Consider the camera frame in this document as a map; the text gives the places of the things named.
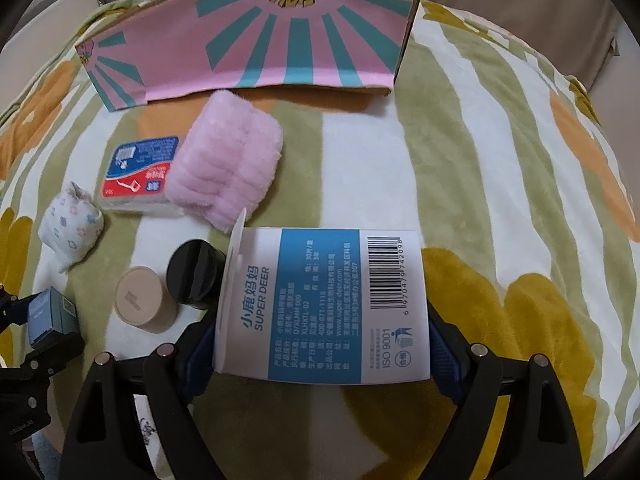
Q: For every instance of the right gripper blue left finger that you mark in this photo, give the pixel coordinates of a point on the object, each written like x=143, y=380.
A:
x=104, y=438

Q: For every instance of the beige round compact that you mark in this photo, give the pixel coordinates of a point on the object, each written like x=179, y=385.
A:
x=142, y=300

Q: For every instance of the white patterned sock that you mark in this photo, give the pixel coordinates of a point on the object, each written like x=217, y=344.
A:
x=71, y=226

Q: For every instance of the black round jar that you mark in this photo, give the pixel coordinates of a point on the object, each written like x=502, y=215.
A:
x=194, y=274

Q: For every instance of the white blue Super Deer box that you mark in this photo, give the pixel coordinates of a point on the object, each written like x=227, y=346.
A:
x=323, y=307

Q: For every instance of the red blue floss pick box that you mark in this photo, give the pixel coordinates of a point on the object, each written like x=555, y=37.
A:
x=135, y=177

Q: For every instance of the pink fluffy headband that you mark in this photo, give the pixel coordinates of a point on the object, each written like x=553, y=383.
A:
x=227, y=161

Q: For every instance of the small blue grey box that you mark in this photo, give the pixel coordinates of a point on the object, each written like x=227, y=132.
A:
x=49, y=314

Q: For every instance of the green striped floral blanket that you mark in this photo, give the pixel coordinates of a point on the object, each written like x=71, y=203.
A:
x=530, y=240

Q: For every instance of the white headboard panel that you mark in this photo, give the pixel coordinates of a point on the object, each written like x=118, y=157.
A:
x=51, y=26

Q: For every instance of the pink teal cardboard box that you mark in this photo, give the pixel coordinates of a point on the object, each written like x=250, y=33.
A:
x=165, y=49

